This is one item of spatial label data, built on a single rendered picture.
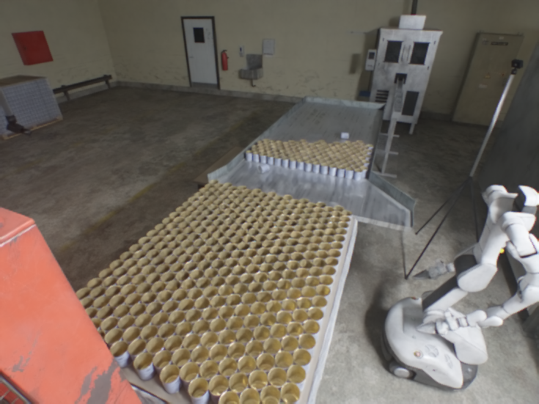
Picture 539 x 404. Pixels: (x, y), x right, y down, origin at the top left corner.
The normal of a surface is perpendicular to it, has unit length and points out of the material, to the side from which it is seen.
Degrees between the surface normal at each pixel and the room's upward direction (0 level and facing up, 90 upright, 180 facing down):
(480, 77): 90
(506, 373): 0
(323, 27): 90
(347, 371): 0
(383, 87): 90
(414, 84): 90
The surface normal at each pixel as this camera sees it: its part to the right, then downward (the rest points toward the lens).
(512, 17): -0.37, 0.52
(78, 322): 0.93, 0.21
